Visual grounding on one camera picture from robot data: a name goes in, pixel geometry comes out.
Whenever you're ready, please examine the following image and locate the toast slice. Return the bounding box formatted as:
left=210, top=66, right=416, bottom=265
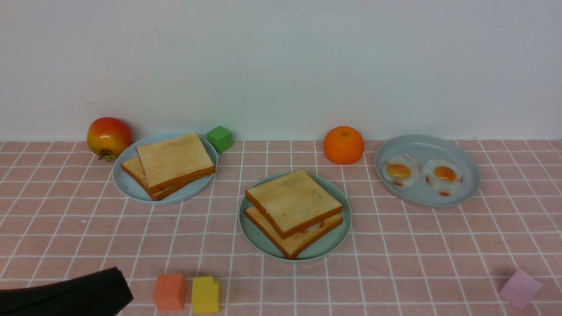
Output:
left=244, top=207, right=343, bottom=259
left=121, top=156, right=198, bottom=201
left=245, top=169, right=343, bottom=240
left=135, top=133, right=218, bottom=195

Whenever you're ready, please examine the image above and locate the fried egg toy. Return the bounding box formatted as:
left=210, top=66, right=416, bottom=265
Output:
left=303, top=221, right=324, bottom=233
left=382, top=154, right=420, bottom=187
left=422, top=158, right=463, bottom=196

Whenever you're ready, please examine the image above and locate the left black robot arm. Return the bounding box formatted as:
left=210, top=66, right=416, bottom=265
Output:
left=0, top=267, right=134, bottom=316

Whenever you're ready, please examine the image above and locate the green foam cube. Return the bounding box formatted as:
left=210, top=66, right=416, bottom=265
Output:
left=206, top=126, right=234, bottom=154

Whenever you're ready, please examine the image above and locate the orange tangerine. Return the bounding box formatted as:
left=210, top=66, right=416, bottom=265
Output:
left=323, top=126, right=365, bottom=165

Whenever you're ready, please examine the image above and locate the teal center plate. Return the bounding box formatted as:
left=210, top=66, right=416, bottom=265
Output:
left=238, top=172, right=353, bottom=262

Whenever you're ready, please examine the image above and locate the grey egg plate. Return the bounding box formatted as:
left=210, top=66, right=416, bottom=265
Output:
left=375, top=134, right=480, bottom=208

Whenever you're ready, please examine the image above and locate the light blue bread plate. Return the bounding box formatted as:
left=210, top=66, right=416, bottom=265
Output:
left=112, top=131, right=215, bottom=206

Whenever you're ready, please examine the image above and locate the yellow foam block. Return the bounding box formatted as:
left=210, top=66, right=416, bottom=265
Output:
left=191, top=276, right=220, bottom=314

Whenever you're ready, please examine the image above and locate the red yellow apple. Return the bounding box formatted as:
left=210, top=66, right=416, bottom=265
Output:
left=86, top=117, right=133, bottom=162

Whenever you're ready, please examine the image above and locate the orange foam cube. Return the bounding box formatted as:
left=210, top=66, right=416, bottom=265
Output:
left=152, top=273, right=187, bottom=311

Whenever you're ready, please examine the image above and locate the pink checkered tablecloth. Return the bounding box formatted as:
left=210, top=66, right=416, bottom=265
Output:
left=0, top=140, right=562, bottom=316

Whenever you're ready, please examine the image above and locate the pink foam cube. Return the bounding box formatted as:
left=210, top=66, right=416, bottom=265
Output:
left=498, top=269, right=543, bottom=311

